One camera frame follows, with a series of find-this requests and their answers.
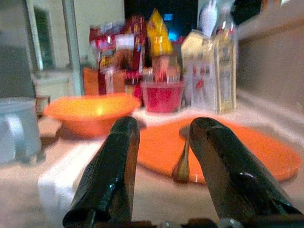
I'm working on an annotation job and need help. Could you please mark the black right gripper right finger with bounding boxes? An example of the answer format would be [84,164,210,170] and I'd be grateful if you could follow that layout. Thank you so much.
[189,116,304,223]

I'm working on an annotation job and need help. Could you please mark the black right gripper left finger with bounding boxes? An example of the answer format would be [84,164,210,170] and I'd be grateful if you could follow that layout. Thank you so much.
[62,116,141,226]

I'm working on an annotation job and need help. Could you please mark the metal spoon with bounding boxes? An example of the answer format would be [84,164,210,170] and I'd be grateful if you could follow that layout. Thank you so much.
[171,125,194,184]

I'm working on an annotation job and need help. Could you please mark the white folded napkin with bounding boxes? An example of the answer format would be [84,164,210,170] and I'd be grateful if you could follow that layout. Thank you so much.
[38,142,103,214]

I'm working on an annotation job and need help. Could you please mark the orange plate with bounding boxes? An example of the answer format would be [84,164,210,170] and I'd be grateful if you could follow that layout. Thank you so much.
[137,117,302,185]

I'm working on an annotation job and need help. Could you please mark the orange bowl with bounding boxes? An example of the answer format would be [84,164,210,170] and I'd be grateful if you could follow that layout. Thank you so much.
[43,93,141,138]

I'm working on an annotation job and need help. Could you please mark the red plastic cup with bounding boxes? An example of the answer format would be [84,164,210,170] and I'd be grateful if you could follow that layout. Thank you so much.
[140,80,185,113]

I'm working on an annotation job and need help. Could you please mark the white beige food bag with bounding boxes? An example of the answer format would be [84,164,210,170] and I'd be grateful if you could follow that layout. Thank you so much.
[181,29,238,114]

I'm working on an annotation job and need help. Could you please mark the light blue plastic mug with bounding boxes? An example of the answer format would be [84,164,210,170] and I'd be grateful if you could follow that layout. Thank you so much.
[0,96,42,164]

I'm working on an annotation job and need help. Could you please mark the red white snack package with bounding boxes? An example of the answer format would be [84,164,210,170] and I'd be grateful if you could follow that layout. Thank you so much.
[89,26,121,95]

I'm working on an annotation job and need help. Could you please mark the pink packets in cup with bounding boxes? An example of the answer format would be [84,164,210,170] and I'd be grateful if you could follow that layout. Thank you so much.
[152,55,181,83]

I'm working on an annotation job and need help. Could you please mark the dark red snack box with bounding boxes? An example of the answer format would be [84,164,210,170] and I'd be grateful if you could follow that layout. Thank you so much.
[120,16,147,74]

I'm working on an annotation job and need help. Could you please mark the yellow snack bag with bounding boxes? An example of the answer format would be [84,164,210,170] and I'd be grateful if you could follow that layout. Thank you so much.
[146,8,174,57]

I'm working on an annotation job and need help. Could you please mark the white plastic bottle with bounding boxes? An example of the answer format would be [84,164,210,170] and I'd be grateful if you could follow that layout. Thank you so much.
[198,0,219,38]

